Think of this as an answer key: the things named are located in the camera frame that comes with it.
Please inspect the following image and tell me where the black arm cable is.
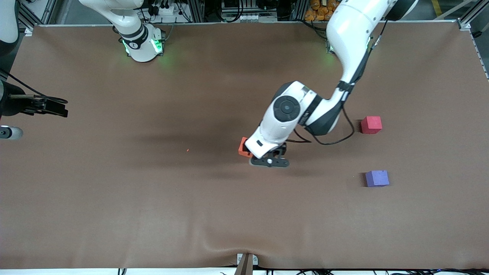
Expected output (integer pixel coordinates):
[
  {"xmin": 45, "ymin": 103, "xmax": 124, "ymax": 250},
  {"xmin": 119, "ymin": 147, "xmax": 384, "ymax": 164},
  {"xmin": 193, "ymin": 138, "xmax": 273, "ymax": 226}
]
[
  {"xmin": 0, "ymin": 69, "xmax": 68, "ymax": 104},
  {"xmin": 293, "ymin": 19, "xmax": 388, "ymax": 146}
]

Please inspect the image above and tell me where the orange foam block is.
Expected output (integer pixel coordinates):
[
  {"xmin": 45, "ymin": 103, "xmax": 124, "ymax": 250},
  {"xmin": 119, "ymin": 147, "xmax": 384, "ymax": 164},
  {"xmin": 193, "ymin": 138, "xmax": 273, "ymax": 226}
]
[{"xmin": 238, "ymin": 137, "xmax": 254, "ymax": 158}]

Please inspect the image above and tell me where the grey metal camera pole bracket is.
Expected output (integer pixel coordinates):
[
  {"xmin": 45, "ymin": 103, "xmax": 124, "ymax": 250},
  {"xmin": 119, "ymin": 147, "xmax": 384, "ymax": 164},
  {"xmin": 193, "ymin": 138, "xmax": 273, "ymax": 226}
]
[{"xmin": 236, "ymin": 253, "xmax": 259, "ymax": 275}]

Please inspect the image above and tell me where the aluminium frame post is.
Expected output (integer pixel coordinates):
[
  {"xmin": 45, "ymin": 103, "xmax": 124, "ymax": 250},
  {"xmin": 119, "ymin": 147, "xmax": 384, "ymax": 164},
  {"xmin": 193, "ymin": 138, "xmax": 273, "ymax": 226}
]
[
  {"xmin": 292, "ymin": 0, "xmax": 308, "ymax": 21},
  {"xmin": 190, "ymin": 0, "xmax": 205, "ymax": 23}
]

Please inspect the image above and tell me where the red foam block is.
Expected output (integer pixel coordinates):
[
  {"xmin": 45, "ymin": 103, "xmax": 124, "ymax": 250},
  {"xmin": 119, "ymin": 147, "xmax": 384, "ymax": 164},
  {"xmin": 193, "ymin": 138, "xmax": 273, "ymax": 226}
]
[{"xmin": 361, "ymin": 116, "xmax": 382, "ymax": 134}]

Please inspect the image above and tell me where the white power strip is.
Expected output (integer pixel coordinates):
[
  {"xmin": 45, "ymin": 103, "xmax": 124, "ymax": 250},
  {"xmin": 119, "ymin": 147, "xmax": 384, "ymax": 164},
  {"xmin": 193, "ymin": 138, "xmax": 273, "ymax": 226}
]
[{"xmin": 151, "ymin": 3, "xmax": 180, "ymax": 16}]

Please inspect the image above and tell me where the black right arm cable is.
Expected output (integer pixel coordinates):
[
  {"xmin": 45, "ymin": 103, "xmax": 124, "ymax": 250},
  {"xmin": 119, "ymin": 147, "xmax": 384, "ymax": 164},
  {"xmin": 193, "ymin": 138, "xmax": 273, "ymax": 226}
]
[{"xmin": 0, "ymin": 69, "xmax": 68, "ymax": 104}]

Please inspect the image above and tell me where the brown table cloth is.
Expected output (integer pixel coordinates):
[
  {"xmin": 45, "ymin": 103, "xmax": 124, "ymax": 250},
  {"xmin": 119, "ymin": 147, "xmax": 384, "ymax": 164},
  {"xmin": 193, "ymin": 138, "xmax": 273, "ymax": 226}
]
[{"xmin": 0, "ymin": 22, "xmax": 489, "ymax": 270}]

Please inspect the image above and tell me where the black electronics box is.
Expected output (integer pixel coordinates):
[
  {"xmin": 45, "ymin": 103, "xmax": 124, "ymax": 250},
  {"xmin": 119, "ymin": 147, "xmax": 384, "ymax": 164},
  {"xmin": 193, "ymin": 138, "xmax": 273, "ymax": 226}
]
[{"xmin": 221, "ymin": 0, "xmax": 245, "ymax": 13}]

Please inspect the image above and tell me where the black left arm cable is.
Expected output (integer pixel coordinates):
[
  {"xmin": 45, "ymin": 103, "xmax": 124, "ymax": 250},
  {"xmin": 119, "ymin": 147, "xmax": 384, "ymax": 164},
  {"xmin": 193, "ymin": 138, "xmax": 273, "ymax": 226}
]
[{"xmin": 293, "ymin": 19, "xmax": 388, "ymax": 146}]

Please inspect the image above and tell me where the pile of orange objects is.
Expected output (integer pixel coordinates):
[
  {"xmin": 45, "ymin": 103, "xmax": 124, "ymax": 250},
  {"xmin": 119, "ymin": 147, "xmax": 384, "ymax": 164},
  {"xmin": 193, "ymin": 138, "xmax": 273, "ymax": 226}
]
[{"xmin": 304, "ymin": 0, "xmax": 337, "ymax": 22}]

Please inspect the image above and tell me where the purple foam block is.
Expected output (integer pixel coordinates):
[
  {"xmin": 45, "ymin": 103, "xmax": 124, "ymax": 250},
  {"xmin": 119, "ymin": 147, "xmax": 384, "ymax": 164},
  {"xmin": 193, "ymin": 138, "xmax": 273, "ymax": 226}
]
[{"xmin": 365, "ymin": 170, "xmax": 390, "ymax": 188}]

